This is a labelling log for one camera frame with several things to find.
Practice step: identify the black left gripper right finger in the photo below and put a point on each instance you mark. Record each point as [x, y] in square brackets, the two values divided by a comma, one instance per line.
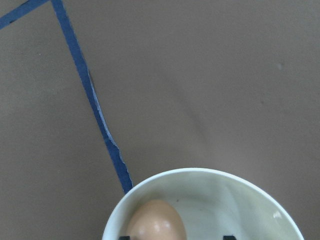
[229, 237]

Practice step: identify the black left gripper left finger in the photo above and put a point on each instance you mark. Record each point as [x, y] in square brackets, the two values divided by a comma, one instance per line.
[126, 237]

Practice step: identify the brown egg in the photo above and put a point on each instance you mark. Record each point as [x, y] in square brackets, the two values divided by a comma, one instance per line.
[156, 220]

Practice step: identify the white ceramic bowl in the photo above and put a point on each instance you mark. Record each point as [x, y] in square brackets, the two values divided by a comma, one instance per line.
[212, 204]

